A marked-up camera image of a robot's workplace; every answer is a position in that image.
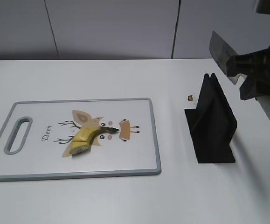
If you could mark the white-handled kitchen knife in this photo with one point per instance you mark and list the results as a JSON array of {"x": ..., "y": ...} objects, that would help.
[{"x": 221, "y": 51}]

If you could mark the yellow half banana with stem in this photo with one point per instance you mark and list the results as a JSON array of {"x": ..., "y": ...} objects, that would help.
[{"x": 87, "y": 134}]

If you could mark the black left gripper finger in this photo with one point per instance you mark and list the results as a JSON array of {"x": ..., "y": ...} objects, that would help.
[{"x": 252, "y": 64}]

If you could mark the white grey-rimmed deer cutting board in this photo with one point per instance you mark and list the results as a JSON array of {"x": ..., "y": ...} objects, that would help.
[{"x": 36, "y": 136}]

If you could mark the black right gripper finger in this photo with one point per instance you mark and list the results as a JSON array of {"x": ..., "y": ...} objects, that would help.
[{"x": 252, "y": 88}]

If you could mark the cut yellow banana piece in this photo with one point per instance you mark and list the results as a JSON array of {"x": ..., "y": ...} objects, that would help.
[{"x": 77, "y": 147}]

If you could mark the black knife stand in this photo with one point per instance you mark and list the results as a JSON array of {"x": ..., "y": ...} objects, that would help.
[{"x": 212, "y": 124}]

